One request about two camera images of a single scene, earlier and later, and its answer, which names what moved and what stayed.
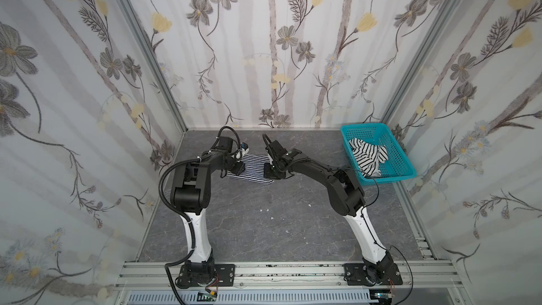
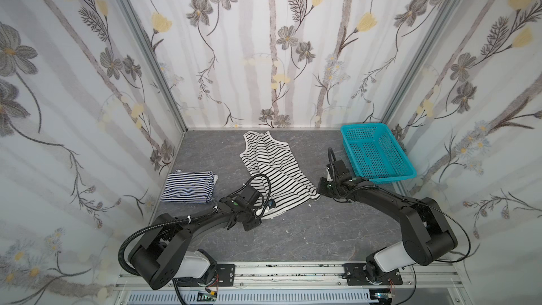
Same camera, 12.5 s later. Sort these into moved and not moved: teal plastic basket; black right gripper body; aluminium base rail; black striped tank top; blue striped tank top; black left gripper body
Moved: blue striped tank top; black right gripper body; black left gripper body; black striped tank top
Not moved: aluminium base rail; teal plastic basket
